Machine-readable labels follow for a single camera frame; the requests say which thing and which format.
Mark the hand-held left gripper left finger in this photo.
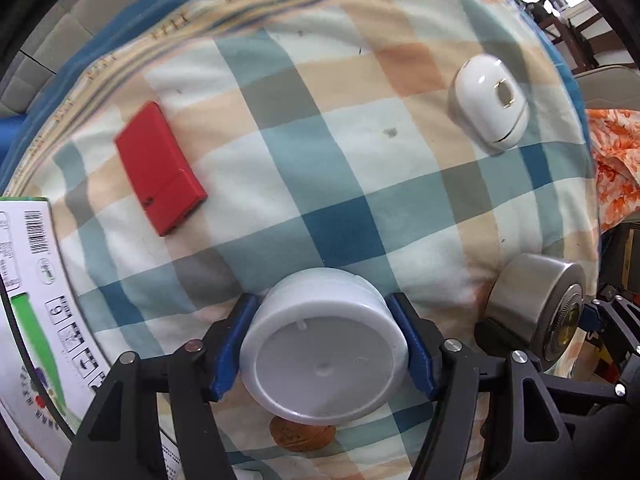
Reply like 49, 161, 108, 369
60, 292, 259, 480

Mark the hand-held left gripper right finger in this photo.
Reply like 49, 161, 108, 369
387, 292, 578, 480

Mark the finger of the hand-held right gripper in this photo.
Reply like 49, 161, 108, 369
582, 296, 640, 361
474, 319, 632, 415

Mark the silver metal cylinder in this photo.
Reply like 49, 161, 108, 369
487, 253, 587, 364

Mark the white round plastic container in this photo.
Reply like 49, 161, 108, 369
239, 267, 411, 424

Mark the brown walnut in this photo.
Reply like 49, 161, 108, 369
269, 416, 336, 454

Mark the orange floral cloth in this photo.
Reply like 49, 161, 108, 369
584, 108, 640, 235

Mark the plaid blanket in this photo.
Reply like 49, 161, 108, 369
0, 0, 603, 480

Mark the red flat box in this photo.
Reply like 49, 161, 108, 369
114, 101, 209, 238

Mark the white green printed carton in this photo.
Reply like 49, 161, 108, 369
0, 197, 173, 480

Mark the beige chair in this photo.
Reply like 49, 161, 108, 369
571, 64, 640, 112

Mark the white computer mouse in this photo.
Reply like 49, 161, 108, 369
446, 53, 531, 154

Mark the dark metal rack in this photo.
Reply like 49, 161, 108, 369
500, 0, 608, 73

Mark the blue cloth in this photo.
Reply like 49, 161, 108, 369
0, 0, 591, 173

